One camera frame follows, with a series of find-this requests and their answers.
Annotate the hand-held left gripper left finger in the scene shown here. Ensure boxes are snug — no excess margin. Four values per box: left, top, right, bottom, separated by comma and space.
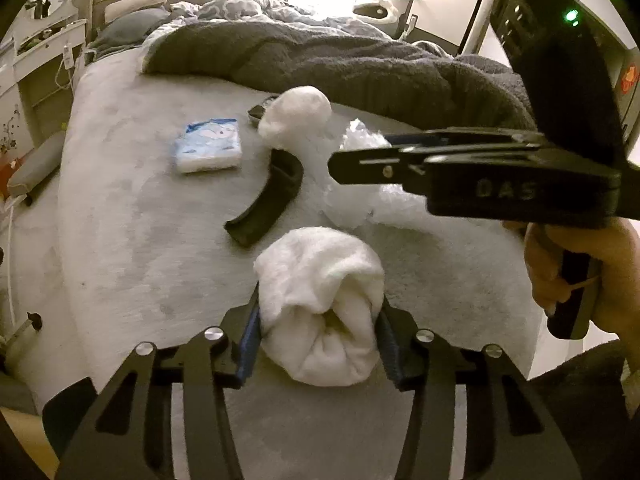
55, 280, 263, 480

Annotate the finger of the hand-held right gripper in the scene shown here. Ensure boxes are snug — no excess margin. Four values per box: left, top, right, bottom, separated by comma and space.
384, 128, 547, 153
327, 146, 436, 194

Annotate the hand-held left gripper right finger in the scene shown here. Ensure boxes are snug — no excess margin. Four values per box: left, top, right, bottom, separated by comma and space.
375, 300, 583, 480

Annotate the clear plastic bag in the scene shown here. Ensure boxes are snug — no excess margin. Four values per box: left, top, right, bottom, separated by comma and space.
322, 117, 506, 229

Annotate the black tissue pack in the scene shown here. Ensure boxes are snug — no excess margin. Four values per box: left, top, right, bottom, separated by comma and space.
248, 96, 279, 128

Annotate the blue white tissue pack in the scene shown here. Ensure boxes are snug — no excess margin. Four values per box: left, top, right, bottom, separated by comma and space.
174, 118, 242, 174

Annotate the person's right forearm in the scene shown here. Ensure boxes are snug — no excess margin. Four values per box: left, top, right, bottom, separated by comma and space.
527, 339, 640, 480

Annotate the person's right hand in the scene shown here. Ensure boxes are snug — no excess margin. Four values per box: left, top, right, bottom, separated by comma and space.
502, 219, 640, 347

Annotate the white fluffy balled sock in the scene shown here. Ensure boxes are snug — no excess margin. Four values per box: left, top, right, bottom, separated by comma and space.
257, 86, 332, 151

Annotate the black sock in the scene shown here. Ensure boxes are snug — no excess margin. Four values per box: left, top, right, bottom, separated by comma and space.
224, 149, 305, 247

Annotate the grey fluffy blanket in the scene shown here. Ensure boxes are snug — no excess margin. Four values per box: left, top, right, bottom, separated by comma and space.
144, 20, 540, 135

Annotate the grey bed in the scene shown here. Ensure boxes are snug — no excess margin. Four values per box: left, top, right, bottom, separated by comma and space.
10, 49, 548, 480

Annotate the white rounded object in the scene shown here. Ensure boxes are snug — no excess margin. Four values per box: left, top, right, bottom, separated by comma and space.
352, 0, 402, 26

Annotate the grey patterned duvet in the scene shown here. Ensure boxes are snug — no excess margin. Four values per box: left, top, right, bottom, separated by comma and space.
169, 0, 451, 57

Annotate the white clothes rack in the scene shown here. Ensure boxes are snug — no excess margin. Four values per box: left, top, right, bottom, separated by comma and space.
0, 195, 43, 356

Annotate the grey pillow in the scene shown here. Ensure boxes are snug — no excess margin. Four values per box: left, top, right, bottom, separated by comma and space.
91, 8, 174, 59

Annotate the grey cushioned stool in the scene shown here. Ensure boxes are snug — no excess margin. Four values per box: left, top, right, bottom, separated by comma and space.
7, 132, 67, 200

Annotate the beige pillow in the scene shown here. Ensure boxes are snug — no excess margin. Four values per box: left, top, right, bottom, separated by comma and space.
104, 0, 169, 24

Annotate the white dressing table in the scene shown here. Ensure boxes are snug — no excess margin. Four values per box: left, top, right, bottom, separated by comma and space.
0, 0, 89, 161

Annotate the white charger with cable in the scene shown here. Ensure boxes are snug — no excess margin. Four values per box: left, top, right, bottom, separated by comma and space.
54, 44, 85, 92

